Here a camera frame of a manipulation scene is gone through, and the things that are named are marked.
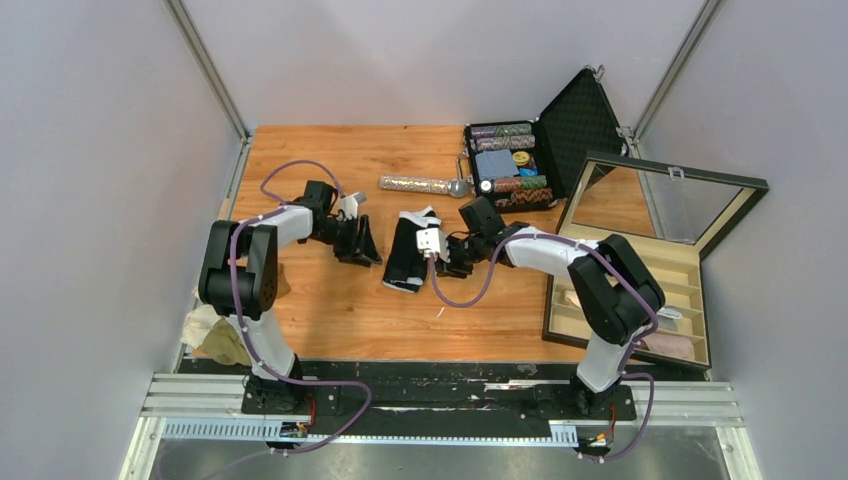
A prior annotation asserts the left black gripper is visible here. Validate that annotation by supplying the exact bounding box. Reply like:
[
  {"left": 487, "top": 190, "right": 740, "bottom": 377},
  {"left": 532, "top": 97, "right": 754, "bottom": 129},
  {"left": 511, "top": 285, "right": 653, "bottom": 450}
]
[{"left": 312, "top": 215, "right": 383, "bottom": 268}]

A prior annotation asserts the black poker chip case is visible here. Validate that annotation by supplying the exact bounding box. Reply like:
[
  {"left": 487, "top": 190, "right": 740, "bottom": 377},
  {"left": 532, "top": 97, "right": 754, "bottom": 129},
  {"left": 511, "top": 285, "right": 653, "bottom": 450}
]
[{"left": 463, "top": 65, "right": 630, "bottom": 213}]

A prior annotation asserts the black Junhao underwear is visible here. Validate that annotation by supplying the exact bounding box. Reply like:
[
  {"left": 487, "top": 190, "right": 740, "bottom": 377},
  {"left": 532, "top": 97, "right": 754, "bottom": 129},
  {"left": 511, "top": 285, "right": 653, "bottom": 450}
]
[{"left": 382, "top": 206, "right": 442, "bottom": 293}]

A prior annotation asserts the pink rolled underwear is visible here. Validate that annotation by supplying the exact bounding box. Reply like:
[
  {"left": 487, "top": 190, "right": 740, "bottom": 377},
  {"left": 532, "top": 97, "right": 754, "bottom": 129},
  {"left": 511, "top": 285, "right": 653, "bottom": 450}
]
[{"left": 644, "top": 333, "right": 697, "bottom": 362}]

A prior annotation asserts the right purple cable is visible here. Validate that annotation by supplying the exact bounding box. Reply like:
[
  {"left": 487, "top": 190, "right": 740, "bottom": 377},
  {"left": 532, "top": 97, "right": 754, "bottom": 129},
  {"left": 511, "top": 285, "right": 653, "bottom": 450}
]
[{"left": 427, "top": 231, "right": 664, "bottom": 464}]

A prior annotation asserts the rhinestone silver microphone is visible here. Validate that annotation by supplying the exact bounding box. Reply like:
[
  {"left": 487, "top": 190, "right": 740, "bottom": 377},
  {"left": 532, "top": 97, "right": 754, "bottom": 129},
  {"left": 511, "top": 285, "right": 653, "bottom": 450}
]
[{"left": 378, "top": 175, "right": 469, "bottom": 198}]

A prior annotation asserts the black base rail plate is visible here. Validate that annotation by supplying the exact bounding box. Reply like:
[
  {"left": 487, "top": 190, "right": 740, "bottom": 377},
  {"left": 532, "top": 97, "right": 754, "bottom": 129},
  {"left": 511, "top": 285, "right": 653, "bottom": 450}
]
[{"left": 177, "top": 358, "right": 639, "bottom": 440}]

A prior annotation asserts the wooden compartment display box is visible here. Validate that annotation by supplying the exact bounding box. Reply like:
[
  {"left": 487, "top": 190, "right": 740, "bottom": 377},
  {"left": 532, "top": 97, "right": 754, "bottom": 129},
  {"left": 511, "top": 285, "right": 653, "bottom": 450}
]
[{"left": 557, "top": 151, "right": 769, "bottom": 371}]

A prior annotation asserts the cream boxer underwear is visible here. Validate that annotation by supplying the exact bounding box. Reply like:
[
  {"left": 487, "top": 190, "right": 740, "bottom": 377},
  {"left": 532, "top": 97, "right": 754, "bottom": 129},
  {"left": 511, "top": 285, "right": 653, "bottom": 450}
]
[{"left": 562, "top": 289, "right": 582, "bottom": 309}]

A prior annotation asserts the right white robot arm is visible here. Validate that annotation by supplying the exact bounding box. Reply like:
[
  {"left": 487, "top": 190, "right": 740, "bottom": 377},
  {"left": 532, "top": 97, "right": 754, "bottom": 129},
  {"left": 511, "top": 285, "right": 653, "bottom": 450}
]
[{"left": 416, "top": 197, "right": 666, "bottom": 418}]

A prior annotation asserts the grey rolled underwear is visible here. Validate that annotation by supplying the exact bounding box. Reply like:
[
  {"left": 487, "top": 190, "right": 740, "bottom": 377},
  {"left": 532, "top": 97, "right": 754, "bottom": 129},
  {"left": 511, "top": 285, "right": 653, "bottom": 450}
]
[{"left": 657, "top": 307, "right": 683, "bottom": 323}]

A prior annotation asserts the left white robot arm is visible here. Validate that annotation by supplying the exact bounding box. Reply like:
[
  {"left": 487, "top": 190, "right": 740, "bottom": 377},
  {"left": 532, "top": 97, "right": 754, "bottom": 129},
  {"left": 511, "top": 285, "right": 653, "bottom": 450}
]
[{"left": 198, "top": 181, "right": 382, "bottom": 413}]

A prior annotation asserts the white cloth in pile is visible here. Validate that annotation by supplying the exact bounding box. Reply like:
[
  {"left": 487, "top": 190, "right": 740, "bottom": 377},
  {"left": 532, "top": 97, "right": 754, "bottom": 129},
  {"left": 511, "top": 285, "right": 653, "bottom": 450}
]
[{"left": 181, "top": 304, "right": 224, "bottom": 349}]

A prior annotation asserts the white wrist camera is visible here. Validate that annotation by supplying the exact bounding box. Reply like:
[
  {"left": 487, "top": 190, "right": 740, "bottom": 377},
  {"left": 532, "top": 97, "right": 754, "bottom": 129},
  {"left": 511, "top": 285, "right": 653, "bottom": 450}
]
[
  {"left": 416, "top": 227, "right": 449, "bottom": 260},
  {"left": 338, "top": 191, "right": 367, "bottom": 221}
]

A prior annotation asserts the purple cable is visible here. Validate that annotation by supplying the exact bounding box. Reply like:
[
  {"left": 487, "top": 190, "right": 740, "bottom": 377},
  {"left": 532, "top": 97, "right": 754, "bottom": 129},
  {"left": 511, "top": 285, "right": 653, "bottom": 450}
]
[
  {"left": 427, "top": 231, "right": 664, "bottom": 464},
  {"left": 227, "top": 158, "right": 374, "bottom": 458}
]

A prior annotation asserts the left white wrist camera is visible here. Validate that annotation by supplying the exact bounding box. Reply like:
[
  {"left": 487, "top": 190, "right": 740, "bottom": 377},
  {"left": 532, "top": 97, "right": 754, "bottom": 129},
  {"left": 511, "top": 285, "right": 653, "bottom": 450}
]
[{"left": 338, "top": 191, "right": 367, "bottom": 221}]

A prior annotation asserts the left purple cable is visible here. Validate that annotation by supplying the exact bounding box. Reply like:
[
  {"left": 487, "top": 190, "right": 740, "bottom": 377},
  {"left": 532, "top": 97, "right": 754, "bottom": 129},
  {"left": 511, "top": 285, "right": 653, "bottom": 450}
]
[{"left": 227, "top": 158, "right": 374, "bottom": 458}]

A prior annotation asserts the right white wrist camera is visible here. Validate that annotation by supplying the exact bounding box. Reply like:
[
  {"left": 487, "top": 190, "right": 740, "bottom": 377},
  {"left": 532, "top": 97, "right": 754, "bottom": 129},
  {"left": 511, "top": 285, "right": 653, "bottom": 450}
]
[{"left": 416, "top": 227, "right": 449, "bottom": 260}]

